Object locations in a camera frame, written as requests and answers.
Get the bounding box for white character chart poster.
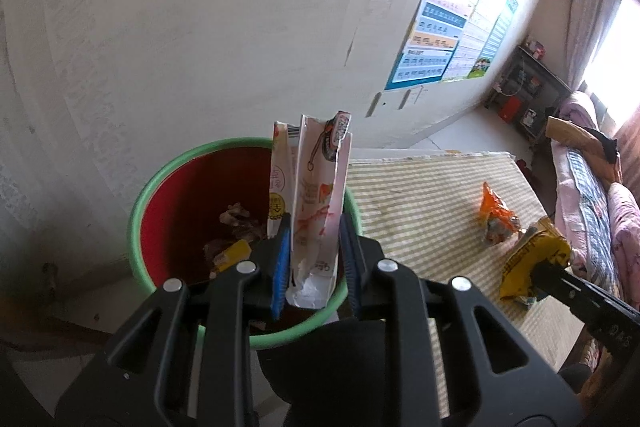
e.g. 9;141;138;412
442;0;506;81

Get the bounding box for white wall socket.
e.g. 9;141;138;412
398;86;423;110

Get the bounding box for bed with plaid quilt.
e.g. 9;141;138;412
551;141;639;308

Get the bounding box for green chart poster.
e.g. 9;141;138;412
468;0;518;78

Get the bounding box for red bin under desk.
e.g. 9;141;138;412
498;96;522;124

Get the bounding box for yellow black candy wrapper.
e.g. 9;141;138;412
210;239;252;279

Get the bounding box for brown paper wrapper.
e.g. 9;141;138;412
219;202;266;244

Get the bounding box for pinyin chart poster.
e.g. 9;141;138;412
385;0;469;91

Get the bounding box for green red trash bin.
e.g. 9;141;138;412
128;138;348;355

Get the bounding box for yellow snack bag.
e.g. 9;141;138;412
499;217;572;307

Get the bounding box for orange snack wrapper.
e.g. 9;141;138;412
478;182;521;245

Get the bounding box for pink folded duvet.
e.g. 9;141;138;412
608;183;639;300

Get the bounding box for pink window curtain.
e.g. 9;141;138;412
564;0;623;91

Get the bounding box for red shoes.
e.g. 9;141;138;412
515;158;535;182

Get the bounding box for brown pillow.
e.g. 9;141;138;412
546;117;623;184

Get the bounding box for beige checkered tablecloth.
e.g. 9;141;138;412
342;153;582;426

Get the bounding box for dark desk shelf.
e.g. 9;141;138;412
484;46;572;148

